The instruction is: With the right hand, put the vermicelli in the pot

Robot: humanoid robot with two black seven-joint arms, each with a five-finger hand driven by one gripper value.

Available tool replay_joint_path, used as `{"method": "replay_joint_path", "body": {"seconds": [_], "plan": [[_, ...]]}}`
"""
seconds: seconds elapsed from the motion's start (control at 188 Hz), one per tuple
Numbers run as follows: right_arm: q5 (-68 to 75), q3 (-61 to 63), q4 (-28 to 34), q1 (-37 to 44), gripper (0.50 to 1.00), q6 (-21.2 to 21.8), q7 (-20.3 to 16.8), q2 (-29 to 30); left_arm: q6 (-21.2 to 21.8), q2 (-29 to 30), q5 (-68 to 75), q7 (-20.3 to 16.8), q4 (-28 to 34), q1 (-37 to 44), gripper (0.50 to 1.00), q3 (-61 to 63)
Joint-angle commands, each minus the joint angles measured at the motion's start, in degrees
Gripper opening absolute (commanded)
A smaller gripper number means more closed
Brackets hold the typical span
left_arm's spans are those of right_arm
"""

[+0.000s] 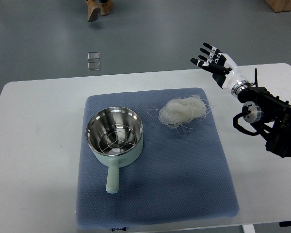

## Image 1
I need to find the upper floor metal plate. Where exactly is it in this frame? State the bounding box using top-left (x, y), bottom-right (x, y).
top-left (87, 52), bottom-right (100, 61)

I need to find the left tan boot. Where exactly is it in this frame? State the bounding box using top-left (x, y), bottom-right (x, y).
top-left (85, 0), bottom-right (100, 22)

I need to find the white vermicelli noodle bundle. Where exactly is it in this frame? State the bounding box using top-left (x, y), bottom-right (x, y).
top-left (147, 95), bottom-right (212, 136)

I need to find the wooden box corner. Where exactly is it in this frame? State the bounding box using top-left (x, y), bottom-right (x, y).
top-left (265, 0), bottom-right (291, 13)

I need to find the tan boot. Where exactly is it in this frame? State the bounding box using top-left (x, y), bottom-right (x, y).
top-left (85, 0), bottom-right (100, 22)
top-left (99, 0), bottom-right (113, 16)

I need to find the black table control panel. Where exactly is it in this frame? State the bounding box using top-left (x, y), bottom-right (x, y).
top-left (279, 221), bottom-right (291, 227)

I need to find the wire steaming rack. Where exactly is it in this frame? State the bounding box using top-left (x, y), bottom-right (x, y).
top-left (98, 125), bottom-right (138, 155)

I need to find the mint green steel pot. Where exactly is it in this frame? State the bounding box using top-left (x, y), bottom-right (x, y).
top-left (85, 107), bottom-right (144, 194)

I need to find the blue quilted mat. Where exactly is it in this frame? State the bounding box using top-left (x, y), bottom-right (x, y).
top-left (76, 88), bottom-right (239, 230)

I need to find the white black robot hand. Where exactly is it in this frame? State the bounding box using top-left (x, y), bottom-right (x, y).
top-left (190, 43), bottom-right (249, 92)

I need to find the right tan boot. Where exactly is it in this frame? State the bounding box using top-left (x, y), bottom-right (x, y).
top-left (99, 0), bottom-right (113, 16)

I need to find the white table leg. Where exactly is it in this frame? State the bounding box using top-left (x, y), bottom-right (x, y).
top-left (242, 224), bottom-right (256, 233)

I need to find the blue label under mat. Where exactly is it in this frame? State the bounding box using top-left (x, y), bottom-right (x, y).
top-left (111, 227), bottom-right (127, 232)

